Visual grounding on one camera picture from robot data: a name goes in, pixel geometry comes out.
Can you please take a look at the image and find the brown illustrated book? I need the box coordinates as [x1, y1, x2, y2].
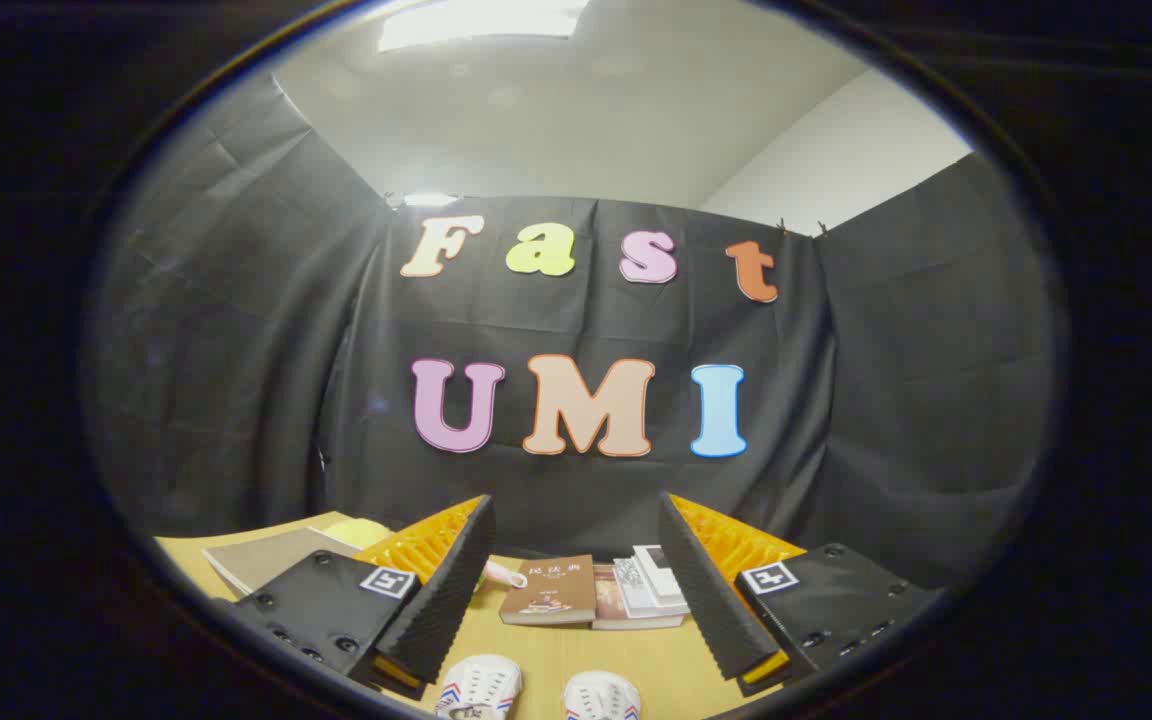
[499, 555, 597, 627]

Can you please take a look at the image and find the white patterned book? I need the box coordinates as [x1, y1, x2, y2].
[613, 557, 689, 619]

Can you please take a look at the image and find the yellow plush ball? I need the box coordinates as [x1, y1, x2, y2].
[321, 518, 393, 550]

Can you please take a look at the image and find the brown fabric storage box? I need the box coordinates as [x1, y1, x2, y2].
[204, 527, 365, 597]

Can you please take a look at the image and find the white canvas shoe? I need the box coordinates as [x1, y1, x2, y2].
[434, 655, 523, 720]
[563, 671, 642, 720]

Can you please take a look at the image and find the ceiling light panel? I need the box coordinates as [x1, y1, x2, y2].
[378, 0, 589, 53]

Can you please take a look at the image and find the pinkish brown book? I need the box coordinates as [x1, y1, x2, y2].
[592, 563, 687, 631]

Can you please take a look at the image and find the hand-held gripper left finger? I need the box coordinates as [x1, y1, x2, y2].
[234, 494, 497, 701]

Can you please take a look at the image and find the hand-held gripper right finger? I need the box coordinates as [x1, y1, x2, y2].
[658, 490, 942, 698]

